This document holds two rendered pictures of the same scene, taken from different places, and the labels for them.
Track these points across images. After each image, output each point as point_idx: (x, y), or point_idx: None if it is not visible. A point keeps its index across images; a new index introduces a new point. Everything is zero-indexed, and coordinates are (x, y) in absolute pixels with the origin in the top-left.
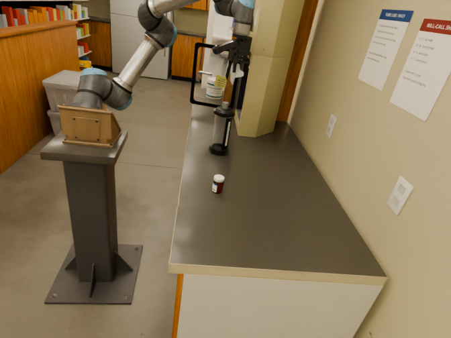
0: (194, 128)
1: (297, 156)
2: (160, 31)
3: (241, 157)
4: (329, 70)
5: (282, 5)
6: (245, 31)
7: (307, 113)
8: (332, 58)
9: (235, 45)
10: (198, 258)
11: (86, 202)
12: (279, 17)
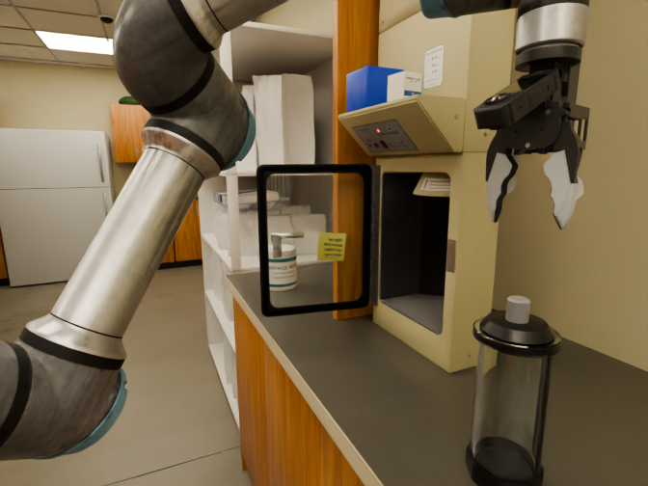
0: (332, 394)
1: (642, 386)
2: (211, 110)
3: (579, 465)
4: (607, 161)
5: (512, 19)
6: (585, 33)
7: (542, 268)
8: (610, 135)
9: (554, 87)
10: None
11: None
12: (509, 49)
